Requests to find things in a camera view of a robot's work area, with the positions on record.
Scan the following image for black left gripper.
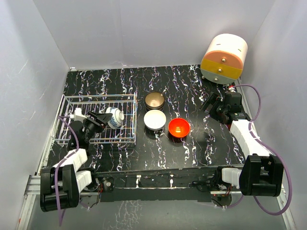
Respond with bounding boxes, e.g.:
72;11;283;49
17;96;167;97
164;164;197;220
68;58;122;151
83;112;113;142

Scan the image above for blue floral porcelain bowl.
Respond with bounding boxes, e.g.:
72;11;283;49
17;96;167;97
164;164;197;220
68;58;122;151
106;107;124;129

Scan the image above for white ceramic bowl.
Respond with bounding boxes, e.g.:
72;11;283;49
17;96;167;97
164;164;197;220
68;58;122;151
143;110;166;131

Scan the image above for brown patterned ceramic bowl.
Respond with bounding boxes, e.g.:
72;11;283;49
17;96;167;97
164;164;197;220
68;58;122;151
144;92;165;111

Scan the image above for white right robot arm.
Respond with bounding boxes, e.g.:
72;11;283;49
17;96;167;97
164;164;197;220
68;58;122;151
203;92;284;197

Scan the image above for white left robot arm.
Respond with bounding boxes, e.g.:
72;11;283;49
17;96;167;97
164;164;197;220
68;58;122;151
40;111;112;212

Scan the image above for orange plastic bowl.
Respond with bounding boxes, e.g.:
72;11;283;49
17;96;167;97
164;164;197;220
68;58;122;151
168;118;190;138

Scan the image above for pastel round drawer cabinet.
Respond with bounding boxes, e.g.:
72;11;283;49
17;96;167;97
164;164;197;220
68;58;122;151
200;34;248;85

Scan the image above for white wire dish rack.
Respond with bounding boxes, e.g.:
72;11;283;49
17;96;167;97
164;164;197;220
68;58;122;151
53;93;137;148

